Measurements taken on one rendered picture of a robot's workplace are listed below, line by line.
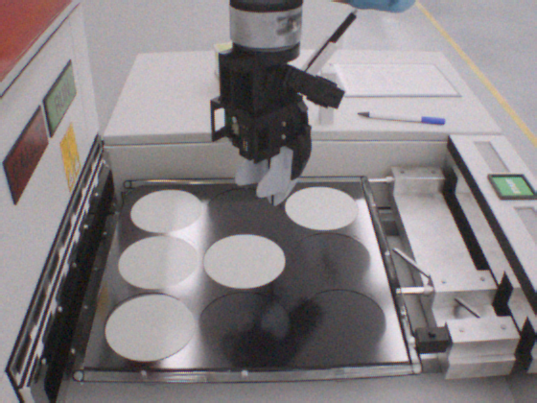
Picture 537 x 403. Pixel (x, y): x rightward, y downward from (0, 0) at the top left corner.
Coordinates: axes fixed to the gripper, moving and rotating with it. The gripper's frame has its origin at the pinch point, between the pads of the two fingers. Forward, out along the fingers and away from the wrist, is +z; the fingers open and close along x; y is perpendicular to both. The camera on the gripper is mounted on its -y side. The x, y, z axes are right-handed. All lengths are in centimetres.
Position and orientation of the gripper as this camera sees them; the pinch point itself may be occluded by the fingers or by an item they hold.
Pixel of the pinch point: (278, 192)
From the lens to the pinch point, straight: 73.0
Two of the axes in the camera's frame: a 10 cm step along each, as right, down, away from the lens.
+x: 7.1, 4.1, -5.8
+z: 0.0, 8.1, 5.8
